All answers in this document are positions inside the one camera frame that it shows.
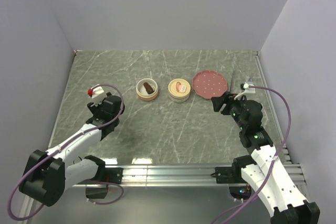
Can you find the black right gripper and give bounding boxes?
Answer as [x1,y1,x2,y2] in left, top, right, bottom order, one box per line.
[210,91,248,130]

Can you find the brown ridged food piece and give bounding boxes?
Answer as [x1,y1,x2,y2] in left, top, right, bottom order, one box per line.
[143,82,155,95]

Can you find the cream lid with label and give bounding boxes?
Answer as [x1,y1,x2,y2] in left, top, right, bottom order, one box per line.
[168,78,191,97]

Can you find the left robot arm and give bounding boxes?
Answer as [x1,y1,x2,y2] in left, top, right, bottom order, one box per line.
[18,93,124,207]

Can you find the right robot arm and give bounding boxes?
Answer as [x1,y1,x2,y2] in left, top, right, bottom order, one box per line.
[211,92,320,223]

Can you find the pink bowl white inside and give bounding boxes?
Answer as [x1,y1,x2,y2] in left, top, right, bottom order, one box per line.
[136,78,159,101]

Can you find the pink octagonal plate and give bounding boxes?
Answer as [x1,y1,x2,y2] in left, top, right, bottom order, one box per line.
[192,70,228,100]

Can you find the steel bowl red band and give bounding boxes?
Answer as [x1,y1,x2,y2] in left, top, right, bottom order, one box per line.
[169,93,190,103]

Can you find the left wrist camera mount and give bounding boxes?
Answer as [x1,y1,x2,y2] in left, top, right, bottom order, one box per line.
[87,86,107,106]

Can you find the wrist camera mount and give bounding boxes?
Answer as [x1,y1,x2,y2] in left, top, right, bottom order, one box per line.
[87,86,107,106]
[234,81,256,100]

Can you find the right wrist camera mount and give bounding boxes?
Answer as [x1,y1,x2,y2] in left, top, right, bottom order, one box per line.
[234,81,256,100]

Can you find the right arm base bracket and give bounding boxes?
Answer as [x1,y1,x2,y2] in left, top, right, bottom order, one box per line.
[210,166,245,184]

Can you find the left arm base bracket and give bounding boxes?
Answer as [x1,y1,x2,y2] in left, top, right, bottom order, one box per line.
[84,167,124,205]

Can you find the aluminium front rail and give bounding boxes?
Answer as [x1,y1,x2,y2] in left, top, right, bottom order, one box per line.
[106,161,305,187]

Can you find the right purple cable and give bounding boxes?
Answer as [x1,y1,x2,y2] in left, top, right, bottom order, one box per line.
[209,85,291,224]

